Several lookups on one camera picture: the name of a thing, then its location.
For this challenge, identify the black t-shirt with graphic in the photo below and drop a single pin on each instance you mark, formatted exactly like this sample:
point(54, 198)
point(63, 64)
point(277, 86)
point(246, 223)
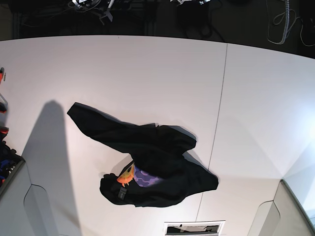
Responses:
point(161, 172)

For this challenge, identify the grey bin with colourful clothes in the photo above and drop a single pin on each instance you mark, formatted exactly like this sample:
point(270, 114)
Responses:
point(10, 162)

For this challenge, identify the orange black tool at edge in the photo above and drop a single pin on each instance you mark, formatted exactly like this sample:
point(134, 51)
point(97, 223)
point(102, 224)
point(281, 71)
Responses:
point(2, 74)

